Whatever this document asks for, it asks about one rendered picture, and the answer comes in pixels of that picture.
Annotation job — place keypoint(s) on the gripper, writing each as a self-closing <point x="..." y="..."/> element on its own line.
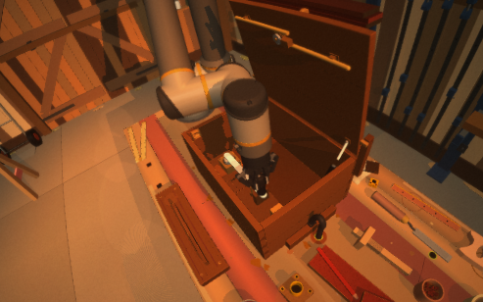
<point x="260" y="166"/>

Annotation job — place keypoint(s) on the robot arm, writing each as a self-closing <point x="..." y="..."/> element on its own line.
<point x="245" y="126"/>

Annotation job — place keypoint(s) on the black pipe elbow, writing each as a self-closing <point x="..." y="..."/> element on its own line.
<point x="318" y="222"/>

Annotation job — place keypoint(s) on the teak stowage box body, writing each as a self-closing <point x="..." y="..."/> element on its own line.
<point x="308" y="210"/>

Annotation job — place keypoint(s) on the white lid stay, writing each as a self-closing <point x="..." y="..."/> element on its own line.
<point x="342" y="150"/>

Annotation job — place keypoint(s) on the brown lid stop block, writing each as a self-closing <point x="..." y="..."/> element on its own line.
<point x="363" y="153"/>

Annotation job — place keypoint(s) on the teak box lid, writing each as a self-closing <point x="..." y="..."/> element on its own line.
<point x="320" y="84"/>

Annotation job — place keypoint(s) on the brass lid rod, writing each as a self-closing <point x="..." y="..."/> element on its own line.
<point x="316" y="54"/>

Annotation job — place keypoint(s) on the silver lid wing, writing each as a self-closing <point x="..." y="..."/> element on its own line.
<point x="282" y="40"/>

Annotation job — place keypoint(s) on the orange block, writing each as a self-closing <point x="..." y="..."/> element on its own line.
<point x="276" y="207"/>

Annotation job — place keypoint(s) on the long red spar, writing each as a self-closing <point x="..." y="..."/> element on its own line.
<point x="207" y="210"/>

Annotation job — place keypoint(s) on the brown slotted wooden board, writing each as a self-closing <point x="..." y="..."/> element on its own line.
<point x="193" y="235"/>

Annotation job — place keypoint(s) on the brass plate with hole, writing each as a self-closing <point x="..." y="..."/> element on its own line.
<point x="295" y="289"/>

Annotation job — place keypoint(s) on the yellow and black cube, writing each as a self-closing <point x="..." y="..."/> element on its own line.
<point x="374" y="182"/>

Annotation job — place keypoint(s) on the red pencil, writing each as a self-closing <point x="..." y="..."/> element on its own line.
<point x="337" y="273"/>

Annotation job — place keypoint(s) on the yellow folding rule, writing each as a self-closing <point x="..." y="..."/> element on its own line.
<point x="137" y="140"/>

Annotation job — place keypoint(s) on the dark red board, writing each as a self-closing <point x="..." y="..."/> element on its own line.
<point x="350" y="279"/>

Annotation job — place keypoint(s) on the wooden mallet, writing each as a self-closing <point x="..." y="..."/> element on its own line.
<point x="381" y="248"/>

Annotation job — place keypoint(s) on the orange wooden ruler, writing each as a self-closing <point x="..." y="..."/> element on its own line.
<point x="425" y="206"/>

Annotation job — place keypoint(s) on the brown bowl of red bits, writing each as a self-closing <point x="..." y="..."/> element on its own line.
<point x="432" y="290"/>

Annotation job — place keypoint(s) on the black wheel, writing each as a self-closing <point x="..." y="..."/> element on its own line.
<point x="34" y="137"/>

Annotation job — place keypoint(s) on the wooden sawhorse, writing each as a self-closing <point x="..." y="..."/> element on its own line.
<point x="6" y="168"/>

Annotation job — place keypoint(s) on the wall rack of poles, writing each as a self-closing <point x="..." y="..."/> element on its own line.
<point x="434" y="63"/>

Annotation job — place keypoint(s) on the timber frame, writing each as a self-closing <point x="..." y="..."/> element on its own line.
<point x="56" y="50"/>

